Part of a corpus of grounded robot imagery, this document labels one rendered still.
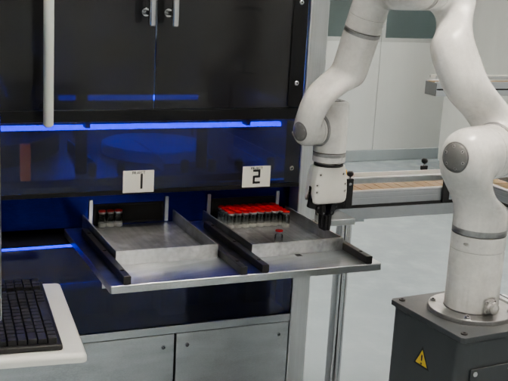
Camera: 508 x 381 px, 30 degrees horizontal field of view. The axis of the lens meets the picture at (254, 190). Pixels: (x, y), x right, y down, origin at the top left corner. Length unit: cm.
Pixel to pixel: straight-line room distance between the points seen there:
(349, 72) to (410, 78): 605
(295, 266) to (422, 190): 83
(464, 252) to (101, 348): 105
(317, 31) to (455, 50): 64
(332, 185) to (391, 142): 595
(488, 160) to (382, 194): 100
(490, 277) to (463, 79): 43
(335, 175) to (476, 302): 52
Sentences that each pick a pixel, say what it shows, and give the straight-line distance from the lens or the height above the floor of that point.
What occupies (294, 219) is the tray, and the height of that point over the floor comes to 89.
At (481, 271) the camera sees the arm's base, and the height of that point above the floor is 97.
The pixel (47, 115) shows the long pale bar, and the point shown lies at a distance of 235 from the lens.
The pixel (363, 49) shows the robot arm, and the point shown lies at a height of 141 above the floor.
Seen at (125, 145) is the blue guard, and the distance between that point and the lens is 249.
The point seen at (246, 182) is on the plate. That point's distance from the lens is 263.
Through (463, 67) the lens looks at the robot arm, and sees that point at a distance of 210.
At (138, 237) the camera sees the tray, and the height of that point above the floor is 88.
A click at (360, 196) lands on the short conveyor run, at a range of 294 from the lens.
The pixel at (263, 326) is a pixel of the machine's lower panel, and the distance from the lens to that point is 279.
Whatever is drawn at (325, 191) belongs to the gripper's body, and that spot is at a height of 104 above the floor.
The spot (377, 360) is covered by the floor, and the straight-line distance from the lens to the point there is 410.
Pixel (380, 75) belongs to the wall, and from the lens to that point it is 818.
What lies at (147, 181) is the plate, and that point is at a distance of 253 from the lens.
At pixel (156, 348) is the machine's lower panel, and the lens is 269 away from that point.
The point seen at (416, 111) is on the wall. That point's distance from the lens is 843.
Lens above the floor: 159
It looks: 13 degrees down
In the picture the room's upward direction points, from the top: 3 degrees clockwise
